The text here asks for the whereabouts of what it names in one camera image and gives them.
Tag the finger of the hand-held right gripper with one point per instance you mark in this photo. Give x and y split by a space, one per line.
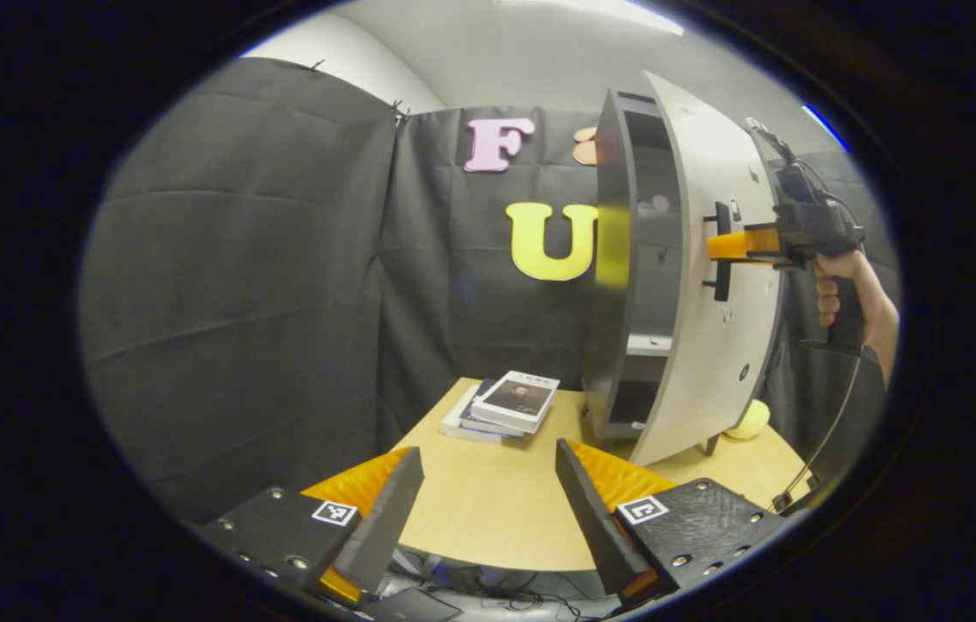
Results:
738 244

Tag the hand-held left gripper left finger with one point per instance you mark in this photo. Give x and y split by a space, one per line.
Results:
384 527

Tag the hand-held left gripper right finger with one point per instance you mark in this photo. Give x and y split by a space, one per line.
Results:
596 527

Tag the dark grey cabinet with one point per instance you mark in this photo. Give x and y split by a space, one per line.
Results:
609 345

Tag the grey cabinet shelf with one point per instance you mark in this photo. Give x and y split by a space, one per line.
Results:
648 344

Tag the flat black device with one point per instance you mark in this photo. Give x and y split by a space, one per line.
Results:
410 606

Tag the plain white book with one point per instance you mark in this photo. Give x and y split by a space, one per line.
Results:
462 428

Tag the white book with dark photo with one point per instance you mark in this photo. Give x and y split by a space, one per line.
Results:
518 397

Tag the yellow bun toy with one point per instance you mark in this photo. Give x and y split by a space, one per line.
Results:
751 421

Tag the black backdrop cloth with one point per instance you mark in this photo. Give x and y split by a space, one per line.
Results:
237 302

